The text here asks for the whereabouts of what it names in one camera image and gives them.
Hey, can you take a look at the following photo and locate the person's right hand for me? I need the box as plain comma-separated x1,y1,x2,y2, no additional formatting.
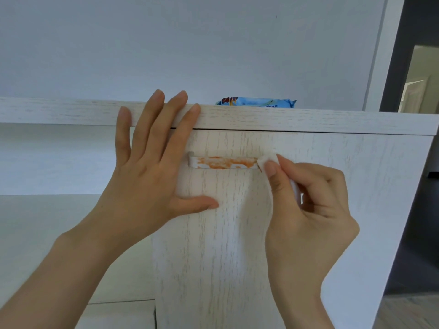
266,153,361,295

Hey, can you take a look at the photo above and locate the person's left hand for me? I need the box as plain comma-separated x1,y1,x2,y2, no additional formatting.
58,89,220,264

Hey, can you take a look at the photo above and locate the white cabinet door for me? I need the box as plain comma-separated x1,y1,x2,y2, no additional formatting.
150,129,434,329

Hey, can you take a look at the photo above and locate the silver cabinet door handle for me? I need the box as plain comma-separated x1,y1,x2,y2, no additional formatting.
187,151,261,170

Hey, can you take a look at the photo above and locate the white wipe pad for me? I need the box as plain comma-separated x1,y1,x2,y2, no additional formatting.
257,152,304,206

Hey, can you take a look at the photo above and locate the white wooden cabinet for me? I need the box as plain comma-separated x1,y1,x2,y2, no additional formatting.
0,96,439,329

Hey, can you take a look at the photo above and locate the blue wet wipe pack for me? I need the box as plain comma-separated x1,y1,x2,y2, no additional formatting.
215,96,297,109

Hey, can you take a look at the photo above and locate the white door frame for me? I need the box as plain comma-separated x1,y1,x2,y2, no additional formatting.
362,0,407,113

